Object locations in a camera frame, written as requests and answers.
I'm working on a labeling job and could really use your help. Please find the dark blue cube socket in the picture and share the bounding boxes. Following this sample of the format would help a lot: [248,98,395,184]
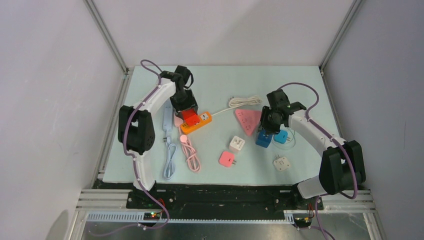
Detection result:
[255,130,273,148]

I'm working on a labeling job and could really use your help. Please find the light blue flat adapter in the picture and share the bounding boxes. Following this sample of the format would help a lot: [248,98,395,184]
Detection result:
[273,129,292,144]

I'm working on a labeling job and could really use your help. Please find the aluminium frame rail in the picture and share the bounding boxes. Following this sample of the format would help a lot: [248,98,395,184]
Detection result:
[76,189,377,224]

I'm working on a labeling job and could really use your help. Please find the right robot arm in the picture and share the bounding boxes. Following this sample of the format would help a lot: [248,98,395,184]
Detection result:
[258,89,366,209]

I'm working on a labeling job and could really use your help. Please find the white flat adapter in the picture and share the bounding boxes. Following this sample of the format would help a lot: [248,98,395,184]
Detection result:
[272,155,291,172]

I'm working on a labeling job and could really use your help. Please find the orange power strip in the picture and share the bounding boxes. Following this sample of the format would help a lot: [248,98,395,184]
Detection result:
[180,111,213,135]

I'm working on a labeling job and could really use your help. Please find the red cube socket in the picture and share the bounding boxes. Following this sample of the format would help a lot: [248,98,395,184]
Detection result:
[181,108,201,127]

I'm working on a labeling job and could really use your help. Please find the pink flat adapter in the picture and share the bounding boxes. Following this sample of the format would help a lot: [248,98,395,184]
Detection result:
[218,151,236,168]

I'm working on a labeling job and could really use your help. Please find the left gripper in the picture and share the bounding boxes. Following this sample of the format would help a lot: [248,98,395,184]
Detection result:
[169,89,198,120]

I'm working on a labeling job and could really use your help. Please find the white power strip cable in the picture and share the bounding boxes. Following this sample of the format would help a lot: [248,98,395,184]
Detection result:
[211,95,263,117]

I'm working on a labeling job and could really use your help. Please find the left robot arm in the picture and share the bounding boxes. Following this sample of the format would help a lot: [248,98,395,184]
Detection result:
[118,65,200,208]

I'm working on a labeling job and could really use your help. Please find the white cube socket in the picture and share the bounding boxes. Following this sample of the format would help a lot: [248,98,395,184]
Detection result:
[228,135,246,154]

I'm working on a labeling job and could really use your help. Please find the pink triangular power strip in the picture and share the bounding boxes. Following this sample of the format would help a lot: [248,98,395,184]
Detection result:
[235,109,262,137]

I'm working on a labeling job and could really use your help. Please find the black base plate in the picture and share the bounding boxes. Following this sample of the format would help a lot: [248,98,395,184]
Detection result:
[94,180,324,221]

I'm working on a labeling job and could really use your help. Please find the pink coiled cable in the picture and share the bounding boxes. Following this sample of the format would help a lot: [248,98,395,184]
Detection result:
[178,127,202,174]

